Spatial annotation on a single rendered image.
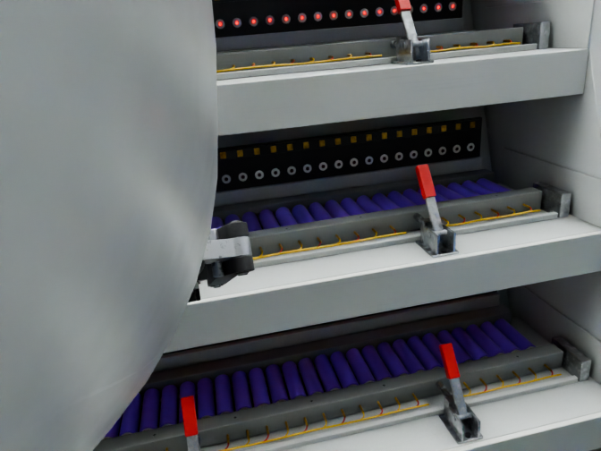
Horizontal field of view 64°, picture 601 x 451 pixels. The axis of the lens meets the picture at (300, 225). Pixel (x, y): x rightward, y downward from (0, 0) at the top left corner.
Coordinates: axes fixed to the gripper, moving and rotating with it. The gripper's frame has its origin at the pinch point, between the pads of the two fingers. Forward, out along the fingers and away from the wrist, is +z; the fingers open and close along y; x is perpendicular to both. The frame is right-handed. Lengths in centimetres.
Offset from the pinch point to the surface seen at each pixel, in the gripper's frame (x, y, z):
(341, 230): 3.2, 17.9, 12.6
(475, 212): 2.9, 33.6, 12.9
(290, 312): -4.2, 10.5, 8.2
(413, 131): 15.3, 31.5, 19.4
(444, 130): 15.0, 35.8, 19.6
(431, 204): 3.9, 26.5, 8.2
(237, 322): -4.2, 5.6, 8.3
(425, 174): 7.1, 26.5, 8.2
